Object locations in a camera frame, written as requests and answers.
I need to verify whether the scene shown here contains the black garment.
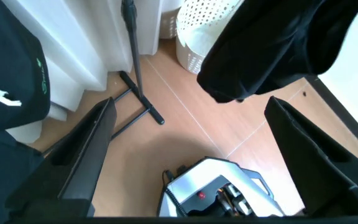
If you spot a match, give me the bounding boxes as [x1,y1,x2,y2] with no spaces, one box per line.
[196,0,358,104]

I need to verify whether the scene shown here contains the black clothes rack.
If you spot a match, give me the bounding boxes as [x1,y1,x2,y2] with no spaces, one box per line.
[42,0,166,156]

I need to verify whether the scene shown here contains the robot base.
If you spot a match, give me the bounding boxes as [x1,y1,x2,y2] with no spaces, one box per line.
[156,156,285,218]

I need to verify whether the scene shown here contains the black shorts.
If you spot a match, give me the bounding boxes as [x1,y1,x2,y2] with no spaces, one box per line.
[0,0,52,224]

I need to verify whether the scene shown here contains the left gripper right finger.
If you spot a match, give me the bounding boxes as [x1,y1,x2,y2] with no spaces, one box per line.
[264,96,358,217]

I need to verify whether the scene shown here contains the white laundry basket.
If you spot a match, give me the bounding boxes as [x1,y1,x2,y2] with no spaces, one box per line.
[175,0,245,75]

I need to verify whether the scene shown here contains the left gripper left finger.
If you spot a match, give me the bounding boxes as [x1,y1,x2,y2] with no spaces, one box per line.
[4,96,118,220]

